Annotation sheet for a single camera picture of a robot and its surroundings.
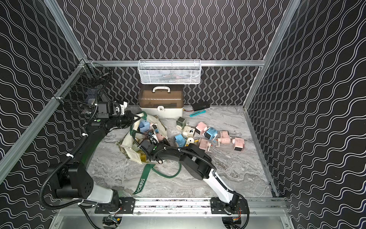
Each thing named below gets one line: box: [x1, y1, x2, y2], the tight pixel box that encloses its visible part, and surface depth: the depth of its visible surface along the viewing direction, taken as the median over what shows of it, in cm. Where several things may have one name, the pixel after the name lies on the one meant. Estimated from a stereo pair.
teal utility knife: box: [189, 109, 207, 118], surface depth 118 cm
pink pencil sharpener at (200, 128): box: [194, 121, 208, 136], surface depth 103 cm
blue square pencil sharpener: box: [202, 126, 218, 141], surface depth 100 cm
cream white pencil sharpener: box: [182, 125, 196, 137], surface depth 102 cm
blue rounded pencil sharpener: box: [174, 134, 187, 148], surface depth 95 cm
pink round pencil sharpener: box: [219, 130, 232, 145], surface depth 97 cm
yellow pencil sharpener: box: [184, 137, 195, 147], surface depth 94 cm
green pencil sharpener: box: [175, 116, 186, 131], surface depth 104 cm
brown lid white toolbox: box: [138, 84, 184, 118], surface depth 105 cm
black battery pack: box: [191, 101, 211, 112], surface depth 120 cm
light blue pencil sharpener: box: [139, 119, 150, 134], surface depth 94 cm
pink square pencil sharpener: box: [233, 137, 245, 152], surface depth 94 cm
